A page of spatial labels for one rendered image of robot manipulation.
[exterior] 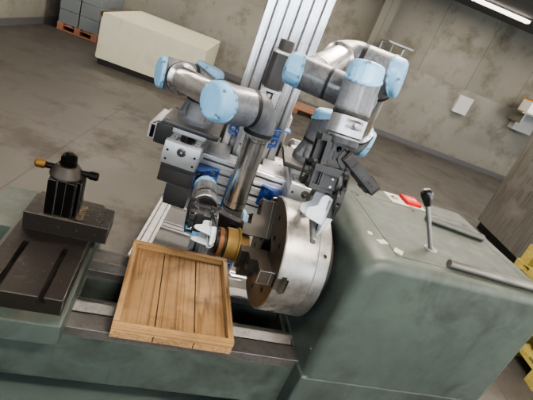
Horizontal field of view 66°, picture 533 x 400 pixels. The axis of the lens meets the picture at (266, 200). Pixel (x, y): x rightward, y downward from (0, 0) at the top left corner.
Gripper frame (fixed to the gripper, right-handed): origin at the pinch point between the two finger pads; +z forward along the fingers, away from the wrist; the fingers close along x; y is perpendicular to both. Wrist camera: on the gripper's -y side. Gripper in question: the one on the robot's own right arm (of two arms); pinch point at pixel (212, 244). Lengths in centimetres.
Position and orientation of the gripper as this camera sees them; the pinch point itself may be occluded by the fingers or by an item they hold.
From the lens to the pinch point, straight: 107.8
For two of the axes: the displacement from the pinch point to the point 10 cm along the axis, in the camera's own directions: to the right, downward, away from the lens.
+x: 3.4, -8.5, -3.9
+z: 1.2, 4.6, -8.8
